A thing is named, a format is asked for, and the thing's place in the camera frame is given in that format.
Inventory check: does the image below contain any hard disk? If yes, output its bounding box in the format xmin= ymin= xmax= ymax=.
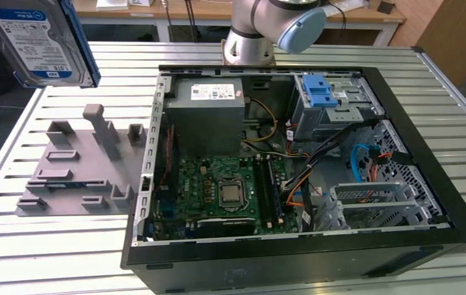
xmin=0 ymin=0 xmax=101 ymax=90

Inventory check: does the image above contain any silver CPU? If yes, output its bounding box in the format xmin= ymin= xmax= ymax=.
xmin=217 ymin=183 xmax=245 ymax=207

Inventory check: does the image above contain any black cord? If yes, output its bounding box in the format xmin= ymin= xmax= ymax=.
xmin=334 ymin=6 xmax=349 ymax=30

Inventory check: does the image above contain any black cable bundle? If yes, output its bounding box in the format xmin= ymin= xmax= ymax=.
xmin=281 ymin=119 xmax=381 ymax=233

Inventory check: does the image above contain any metal optical drive cage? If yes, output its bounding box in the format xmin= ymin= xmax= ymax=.
xmin=292 ymin=73 xmax=385 ymax=142

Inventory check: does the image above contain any blue plastic drive latch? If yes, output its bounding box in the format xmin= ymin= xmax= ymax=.
xmin=301 ymin=75 xmax=337 ymax=108

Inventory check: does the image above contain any black RAM slot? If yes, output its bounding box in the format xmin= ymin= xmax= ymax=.
xmin=253 ymin=155 xmax=273 ymax=227

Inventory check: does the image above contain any black open PC case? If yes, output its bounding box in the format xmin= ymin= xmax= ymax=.
xmin=117 ymin=64 xmax=466 ymax=294

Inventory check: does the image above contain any blue data wire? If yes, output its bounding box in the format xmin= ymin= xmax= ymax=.
xmin=349 ymin=143 xmax=375 ymax=186

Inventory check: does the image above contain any metal disk bay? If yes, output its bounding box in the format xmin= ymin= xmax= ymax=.
xmin=312 ymin=181 xmax=443 ymax=231

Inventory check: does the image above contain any green motherboard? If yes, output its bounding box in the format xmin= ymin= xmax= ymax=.
xmin=149 ymin=155 xmax=298 ymax=240

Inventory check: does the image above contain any grey parts rack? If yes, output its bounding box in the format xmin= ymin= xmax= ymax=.
xmin=13 ymin=103 xmax=149 ymax=219

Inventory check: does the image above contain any black graphics card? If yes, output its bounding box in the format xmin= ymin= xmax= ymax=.
xmin=194 ymin=216 xmax=256 ymax=238

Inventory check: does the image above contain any large white box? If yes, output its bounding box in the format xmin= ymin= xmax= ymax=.
xmin=94 ymin=0 xmax=129 ymax=12

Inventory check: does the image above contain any installed RAM stick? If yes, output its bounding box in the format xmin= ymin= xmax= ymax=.
xmin=266 ymin=157 xmax=286 ymax=224

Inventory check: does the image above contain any yellow wire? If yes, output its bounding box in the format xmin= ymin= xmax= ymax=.
xmin=238 ymin=98 xmax=280 ymax=144

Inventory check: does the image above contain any black CPU socket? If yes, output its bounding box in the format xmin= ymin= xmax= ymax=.
xmin=214 ymin=176 xmax=250 ymax=213

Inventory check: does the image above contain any wooden desk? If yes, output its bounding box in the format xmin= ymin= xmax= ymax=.
xmin=70 ymin=0 xmax=407 ymax=47

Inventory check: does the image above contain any orange black power wire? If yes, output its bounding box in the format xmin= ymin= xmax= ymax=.
xmin=365 ymin=149 xmax=413 ymax=185

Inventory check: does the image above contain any grey power supply unit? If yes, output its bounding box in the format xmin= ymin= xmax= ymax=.
xmin=162 ymin=78 xmax=245 ymax=159

